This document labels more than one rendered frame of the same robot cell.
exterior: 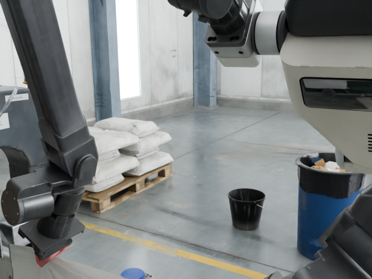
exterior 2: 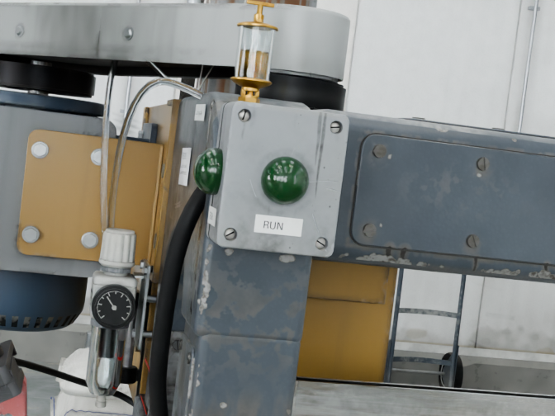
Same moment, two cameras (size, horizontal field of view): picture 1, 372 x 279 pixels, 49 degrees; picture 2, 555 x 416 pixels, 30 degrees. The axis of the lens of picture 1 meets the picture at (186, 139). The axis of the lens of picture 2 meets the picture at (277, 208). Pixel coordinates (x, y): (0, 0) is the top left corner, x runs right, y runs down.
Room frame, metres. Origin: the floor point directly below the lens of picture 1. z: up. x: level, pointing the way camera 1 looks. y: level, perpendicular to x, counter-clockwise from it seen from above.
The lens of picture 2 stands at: (1.39, -0.15, 1.30)
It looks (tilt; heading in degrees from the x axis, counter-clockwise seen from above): 3 degrees down; 136
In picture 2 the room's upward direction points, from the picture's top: 7 degrees clockwise
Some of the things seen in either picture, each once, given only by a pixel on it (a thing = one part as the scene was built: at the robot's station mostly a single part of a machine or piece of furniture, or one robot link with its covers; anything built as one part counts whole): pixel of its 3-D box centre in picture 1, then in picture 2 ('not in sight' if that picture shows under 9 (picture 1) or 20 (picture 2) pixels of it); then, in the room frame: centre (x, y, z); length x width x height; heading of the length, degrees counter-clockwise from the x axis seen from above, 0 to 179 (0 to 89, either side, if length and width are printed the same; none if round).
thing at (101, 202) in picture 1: (108, 179); not in sight; (3.99, 0.81, 0.07); 1.20 x 0.82 x 0.14; 150
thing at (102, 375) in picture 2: not in sight; (105, 359); (0.66, 0.37, 1.11); 0.03 x 0.03 x 0.06
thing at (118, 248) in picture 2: not in sight; (115, 319); (0.67, 0.37, 1.14); 0.05 x 0.04 x 0.16; 148
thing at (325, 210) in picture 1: (329, 206); not in sight; (2.60, -0.98, 0.32); 0.51 x 0.48 x 0.65; 148
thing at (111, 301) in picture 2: not in sight; (113, 306); (0.68, 0.36, 1.16); 0.04 x 0.02 x 0.04; 58
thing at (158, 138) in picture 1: (140, 140); not in sight; (4.15, 0.48, 0.44); 0.68 x 0.44 x 0.15; 148
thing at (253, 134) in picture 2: not in sight; (276, 178); (0.91, 0.30, 1.29); 0.08 x 0.05 x 0.09; 58
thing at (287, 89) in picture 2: not in sight; (290, 95); (0.78, 0.44, 1.35); 0.09 x 0.09 x 0.03
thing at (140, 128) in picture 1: (124, 127); not in sight; (4.28, 0.66, 0.56); 0.67 x 0.43 x 0.15; 58
